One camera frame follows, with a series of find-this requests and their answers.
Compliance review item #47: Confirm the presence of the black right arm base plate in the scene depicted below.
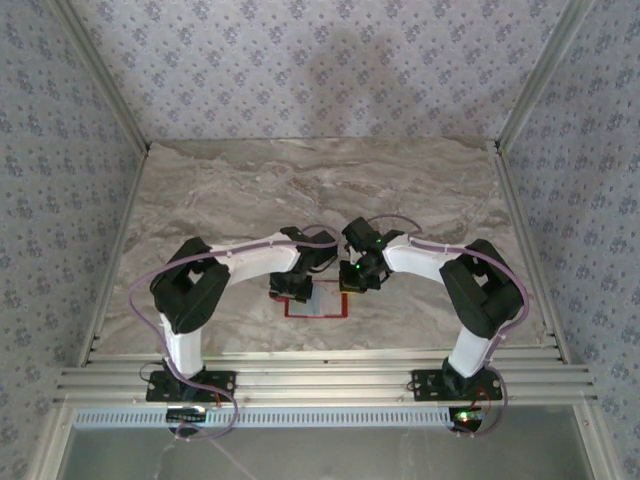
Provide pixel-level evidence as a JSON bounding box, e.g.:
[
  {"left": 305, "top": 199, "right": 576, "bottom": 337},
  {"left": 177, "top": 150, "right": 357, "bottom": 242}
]
[{"left": 410, "top": 368, "right": 503, "bottom": 403}]

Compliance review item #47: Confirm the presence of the grey metal sheet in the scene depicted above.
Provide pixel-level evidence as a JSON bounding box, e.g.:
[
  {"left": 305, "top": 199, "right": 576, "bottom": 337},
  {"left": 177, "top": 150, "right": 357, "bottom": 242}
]
[{"left": 59, "top": 424, "right": 596, "bottom": 480}]

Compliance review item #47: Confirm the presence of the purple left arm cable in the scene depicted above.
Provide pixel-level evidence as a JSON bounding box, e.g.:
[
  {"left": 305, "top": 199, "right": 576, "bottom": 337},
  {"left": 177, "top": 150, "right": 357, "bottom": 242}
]
[{"left": 128, "top": 223, "right": 346, "bottom": 442}]

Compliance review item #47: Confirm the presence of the aluminium corner post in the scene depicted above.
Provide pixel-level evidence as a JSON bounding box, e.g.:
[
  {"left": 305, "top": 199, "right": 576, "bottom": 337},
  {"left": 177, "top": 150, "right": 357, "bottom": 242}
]
[
  {"left": 493, "top": 0, "right": 597, "bottom": 151},
  {"left": 47, "top": 0, "right": 152, "bottom": 151}
]

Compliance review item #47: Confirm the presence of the red card holder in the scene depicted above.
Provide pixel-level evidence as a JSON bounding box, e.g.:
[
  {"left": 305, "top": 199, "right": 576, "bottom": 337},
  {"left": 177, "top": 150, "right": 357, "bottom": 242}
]
[{"left": 268, "top": 279, "right": 350, "bottom": 320}]

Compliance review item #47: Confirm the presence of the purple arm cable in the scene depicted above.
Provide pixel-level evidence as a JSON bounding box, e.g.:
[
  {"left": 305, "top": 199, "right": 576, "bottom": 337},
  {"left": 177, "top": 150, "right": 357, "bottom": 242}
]
[
  {"left": 372, "top": 213, "right": 531, "bottom": 440},
  {"left": 128, "top": 223, "right": 346, "bottom": 442}
]

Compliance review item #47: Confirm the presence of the aluminium side rail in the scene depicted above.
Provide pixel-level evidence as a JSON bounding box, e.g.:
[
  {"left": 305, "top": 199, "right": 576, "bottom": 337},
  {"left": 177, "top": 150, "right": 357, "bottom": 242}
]
[
  {"left": 77, "top": 144, "right": 152, "bottom": 369},
  {"left": 487, "top": 139, "right": 574, "bottom": 364}
]

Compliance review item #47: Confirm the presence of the aluminium rail frame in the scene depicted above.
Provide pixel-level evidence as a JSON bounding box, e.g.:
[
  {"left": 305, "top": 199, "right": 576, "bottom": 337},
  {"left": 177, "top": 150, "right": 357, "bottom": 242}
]
[{"left": 53, "top": 347, "right": 599, "bottom": 406}]

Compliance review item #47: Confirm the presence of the grey slotted cable duct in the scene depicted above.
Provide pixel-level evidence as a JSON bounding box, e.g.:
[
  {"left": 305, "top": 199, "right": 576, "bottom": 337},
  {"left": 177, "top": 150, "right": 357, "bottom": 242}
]
[{"left": 73, "top": 405, "right": 501, "bottom": 429}]

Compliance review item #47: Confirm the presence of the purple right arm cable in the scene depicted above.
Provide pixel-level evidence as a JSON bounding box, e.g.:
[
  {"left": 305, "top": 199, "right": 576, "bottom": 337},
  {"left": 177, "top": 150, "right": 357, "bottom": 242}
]
[{"left": 372, "top": 213, "right": 531, "bottom": 440}]

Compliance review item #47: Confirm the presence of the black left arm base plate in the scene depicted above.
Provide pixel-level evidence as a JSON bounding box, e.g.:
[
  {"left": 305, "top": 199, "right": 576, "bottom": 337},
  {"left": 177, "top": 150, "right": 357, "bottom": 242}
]
[{"left": 144, "top": 370, "right": 238, "bottom": 403}]

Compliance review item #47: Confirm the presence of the grey credit card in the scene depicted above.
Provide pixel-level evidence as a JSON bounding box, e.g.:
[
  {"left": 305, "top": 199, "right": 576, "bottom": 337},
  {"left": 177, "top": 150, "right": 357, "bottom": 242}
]
[{"left": 289, "top": 282, "right": 342, "bottom": 316}]

